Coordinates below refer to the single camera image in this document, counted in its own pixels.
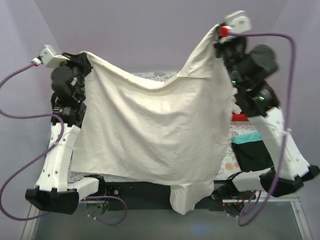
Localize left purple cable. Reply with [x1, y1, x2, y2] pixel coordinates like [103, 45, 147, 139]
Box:
[0, 61, 128, 226]

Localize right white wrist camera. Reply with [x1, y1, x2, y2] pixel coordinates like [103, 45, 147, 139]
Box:
[219, 10, 252, 37]

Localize black folded t-shirt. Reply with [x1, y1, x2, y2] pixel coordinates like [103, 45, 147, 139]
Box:
[231, 140, 274, 172]

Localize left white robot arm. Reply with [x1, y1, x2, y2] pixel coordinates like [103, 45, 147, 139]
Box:
[25, 52, 99, 215]

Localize red plastic bin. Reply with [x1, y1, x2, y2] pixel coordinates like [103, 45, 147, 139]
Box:
[231, 113, 249, 122]

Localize purple cable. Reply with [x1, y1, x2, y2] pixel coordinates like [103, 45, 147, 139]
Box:
[224, 31, 297, 227]
[0, 61, 128, 226]

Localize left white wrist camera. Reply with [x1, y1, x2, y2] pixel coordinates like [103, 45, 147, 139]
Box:
[31, 44, 69, 69]

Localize aluminium frame rail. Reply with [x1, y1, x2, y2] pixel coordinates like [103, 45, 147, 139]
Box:
[22, 196, 312, 240]

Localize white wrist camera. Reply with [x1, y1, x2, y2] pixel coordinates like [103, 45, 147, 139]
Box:
[31, 44, 69, 69]
[219, 10, 252, 37]

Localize cream white t-shirt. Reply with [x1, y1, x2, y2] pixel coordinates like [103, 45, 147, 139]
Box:
[71, 29, 233, 215]

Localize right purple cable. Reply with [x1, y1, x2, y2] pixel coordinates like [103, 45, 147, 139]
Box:
[224, 31, 297, 227]

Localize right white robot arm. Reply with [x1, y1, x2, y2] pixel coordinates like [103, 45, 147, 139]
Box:
[213, 23, 320, 197]

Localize teal folded t-shirt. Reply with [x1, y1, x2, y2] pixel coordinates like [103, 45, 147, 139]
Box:
[231, 131, 263, 145]

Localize floral table mat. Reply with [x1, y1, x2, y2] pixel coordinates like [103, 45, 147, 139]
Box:
[67, 72, 256, 183]

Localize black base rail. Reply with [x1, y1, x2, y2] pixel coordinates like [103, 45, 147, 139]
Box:
[77, 180, 258, 212]

